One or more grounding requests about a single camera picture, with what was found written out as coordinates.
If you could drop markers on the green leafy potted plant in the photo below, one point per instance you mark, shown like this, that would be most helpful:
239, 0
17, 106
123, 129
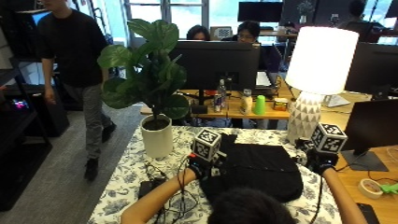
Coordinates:
149, 71

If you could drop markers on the black computer monitor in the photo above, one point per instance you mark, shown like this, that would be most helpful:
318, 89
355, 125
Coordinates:
215, 65

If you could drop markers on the wooden side desk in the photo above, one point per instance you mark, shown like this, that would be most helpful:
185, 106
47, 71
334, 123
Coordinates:
364, 186

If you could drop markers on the beige bottle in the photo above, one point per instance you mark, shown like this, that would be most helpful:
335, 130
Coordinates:
246, 102

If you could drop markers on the white plant pot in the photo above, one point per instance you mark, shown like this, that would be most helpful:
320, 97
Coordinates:
157, 137

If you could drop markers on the open laptop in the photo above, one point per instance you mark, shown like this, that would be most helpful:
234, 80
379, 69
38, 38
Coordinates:
264, 82

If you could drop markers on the the person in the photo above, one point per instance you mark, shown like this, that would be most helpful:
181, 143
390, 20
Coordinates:
248, 207

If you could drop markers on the black monitor with stand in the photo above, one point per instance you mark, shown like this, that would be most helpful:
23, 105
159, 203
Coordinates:
370, 130

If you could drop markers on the roll of tape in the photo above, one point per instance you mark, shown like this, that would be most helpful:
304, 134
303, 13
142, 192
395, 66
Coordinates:
368, 188

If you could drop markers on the person's left hand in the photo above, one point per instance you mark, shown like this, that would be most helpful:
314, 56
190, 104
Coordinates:
198, 168

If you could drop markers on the green small object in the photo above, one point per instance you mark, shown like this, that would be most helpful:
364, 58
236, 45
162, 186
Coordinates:
388, 188

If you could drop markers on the yellow small box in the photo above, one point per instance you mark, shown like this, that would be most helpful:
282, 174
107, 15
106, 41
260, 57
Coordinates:
279, 104

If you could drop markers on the green plastic cup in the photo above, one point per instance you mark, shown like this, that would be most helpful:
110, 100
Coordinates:
259, 105

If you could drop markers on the floral blue white tablecloth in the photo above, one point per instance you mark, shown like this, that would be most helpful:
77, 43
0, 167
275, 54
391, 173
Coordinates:
123, 183

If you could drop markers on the drink can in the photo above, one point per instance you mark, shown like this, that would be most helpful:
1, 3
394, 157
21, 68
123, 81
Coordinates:
216, 103

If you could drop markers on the white marker cube glove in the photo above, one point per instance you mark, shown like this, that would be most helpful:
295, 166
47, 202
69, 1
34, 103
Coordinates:
204, 144
327, 138

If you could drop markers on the white marker cube right glove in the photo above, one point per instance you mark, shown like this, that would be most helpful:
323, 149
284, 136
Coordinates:
327, 138

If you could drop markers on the black small box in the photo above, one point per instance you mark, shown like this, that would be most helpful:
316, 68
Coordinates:
147, 187

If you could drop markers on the clear plastic bottle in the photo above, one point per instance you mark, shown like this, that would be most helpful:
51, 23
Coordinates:
220, 91

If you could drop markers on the person's right hand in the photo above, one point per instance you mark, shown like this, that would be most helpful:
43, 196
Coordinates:
318, 161

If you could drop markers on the black flat device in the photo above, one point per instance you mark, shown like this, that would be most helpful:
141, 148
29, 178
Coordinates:
367, 213

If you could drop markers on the black shelf unit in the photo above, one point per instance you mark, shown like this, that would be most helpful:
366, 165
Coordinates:
18, 124

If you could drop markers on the black garment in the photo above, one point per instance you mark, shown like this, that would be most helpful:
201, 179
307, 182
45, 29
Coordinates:
256, 171

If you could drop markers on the white marker cube left glove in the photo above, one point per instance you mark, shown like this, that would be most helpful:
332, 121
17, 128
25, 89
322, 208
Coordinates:
204, 144

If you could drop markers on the white table lamp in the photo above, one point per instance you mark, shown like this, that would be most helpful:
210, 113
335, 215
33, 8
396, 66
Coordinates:
316, 71

